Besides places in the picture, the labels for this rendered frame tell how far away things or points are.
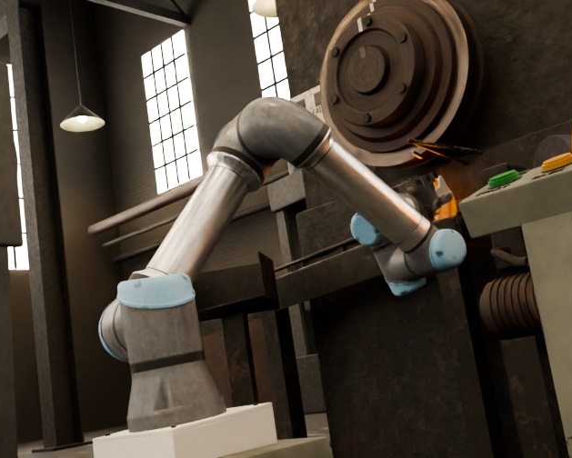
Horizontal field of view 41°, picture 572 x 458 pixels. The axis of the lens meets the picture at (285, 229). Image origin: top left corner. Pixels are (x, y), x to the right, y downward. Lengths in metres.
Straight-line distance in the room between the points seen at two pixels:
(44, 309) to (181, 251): 7.24
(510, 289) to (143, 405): 0.81
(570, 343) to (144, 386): 0.60
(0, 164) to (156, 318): 3.22
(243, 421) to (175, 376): 0.12
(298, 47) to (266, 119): 1.13
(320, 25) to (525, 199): 1.57
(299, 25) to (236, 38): 9.37
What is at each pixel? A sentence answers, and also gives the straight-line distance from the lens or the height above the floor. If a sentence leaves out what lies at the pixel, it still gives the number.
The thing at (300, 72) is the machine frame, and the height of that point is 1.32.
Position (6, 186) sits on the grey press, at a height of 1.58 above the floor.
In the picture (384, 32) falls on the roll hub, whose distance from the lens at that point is 2.00.
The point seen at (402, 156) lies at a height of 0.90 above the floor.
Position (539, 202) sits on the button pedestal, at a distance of 0.97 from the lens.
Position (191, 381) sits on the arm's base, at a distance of 1.18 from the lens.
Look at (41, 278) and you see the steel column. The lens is 8.63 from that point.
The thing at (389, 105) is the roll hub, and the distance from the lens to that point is 1.93.
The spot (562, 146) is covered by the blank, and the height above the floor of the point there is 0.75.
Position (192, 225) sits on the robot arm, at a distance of 1.39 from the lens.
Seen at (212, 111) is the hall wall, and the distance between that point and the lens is 12.03.
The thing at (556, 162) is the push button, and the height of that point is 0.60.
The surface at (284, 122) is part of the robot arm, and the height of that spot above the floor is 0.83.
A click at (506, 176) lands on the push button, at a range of 1.02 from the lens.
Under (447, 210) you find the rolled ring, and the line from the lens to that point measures 1.94.
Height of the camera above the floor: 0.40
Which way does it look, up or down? 11 degrees up
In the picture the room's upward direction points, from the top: 9 degrees counter-clockwise
